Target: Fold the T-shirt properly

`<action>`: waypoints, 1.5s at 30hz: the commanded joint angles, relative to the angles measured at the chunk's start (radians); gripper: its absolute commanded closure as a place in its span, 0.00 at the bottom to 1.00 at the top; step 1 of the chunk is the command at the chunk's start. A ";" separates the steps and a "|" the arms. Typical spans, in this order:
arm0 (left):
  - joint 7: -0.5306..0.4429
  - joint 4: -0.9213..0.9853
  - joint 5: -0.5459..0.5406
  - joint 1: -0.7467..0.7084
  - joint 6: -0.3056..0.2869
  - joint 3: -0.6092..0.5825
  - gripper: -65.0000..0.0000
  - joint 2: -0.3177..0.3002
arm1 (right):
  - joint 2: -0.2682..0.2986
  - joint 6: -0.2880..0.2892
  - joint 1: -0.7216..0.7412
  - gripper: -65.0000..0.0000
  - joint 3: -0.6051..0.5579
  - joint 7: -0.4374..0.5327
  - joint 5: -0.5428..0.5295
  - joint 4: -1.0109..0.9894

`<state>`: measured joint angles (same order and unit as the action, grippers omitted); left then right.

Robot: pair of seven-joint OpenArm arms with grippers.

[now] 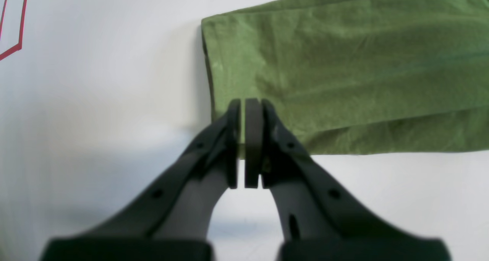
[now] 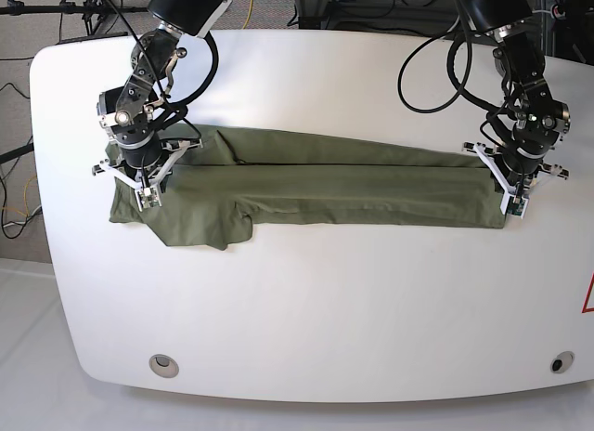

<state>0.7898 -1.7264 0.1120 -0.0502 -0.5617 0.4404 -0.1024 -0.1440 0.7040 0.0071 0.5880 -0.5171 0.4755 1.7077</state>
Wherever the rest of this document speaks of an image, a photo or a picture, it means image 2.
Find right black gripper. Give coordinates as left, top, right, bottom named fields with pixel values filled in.
left=110, top=129, right=172, bottom=180

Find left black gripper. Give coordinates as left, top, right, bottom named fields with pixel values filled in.
left=494, top=133, right=552, bottom=189

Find olive green T-shirt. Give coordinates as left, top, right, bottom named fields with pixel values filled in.
left=110, top=125, right=506, bottom=251

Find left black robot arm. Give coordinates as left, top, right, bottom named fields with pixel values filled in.
left=457, top=0, right=571, bottom=189

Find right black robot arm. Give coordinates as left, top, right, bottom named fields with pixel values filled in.
left=97, top=0, right=233, bottom=188

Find black tripod stand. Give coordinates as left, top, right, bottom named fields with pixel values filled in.
left=1, top=0, right=148, bottom=43

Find right table grommet hole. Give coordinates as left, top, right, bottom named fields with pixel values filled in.
left=550, top=351, right=575, bottom=373

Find table grommet hole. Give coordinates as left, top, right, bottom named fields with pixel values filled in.
left=148, top=354, right=179, bottom=379
left=550, top=351, right=575, bottom=373

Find left table grommet hole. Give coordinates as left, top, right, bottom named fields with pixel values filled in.
left=148, top=354, right=179, bottom=379

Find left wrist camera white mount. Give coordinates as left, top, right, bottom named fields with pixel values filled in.
left=462, top=142, right=570, bottom=218

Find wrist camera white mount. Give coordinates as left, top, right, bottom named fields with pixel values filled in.
left=92, top=138, right=201, bottom=212
left=462, top=142, right=570, bottom=218

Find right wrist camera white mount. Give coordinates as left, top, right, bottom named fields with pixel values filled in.
left=92, top=138, right=201, bottom=212

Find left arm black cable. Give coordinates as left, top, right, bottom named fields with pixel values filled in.
left=397, top=0, right=516, bottom=135

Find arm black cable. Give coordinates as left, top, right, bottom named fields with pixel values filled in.
left=397, top=0, right=516, bottom=135
left=110, top=3, right=220, bottom=135

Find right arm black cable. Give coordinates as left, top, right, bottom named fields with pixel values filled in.
left=110, top=3, right=220, bottom=135

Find black floor cables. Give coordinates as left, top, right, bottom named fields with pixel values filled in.
left=0, top=80, right=38, bottom=240

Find yellow cable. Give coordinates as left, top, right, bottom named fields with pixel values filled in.
left=242, top=0, right=259, bottom=31

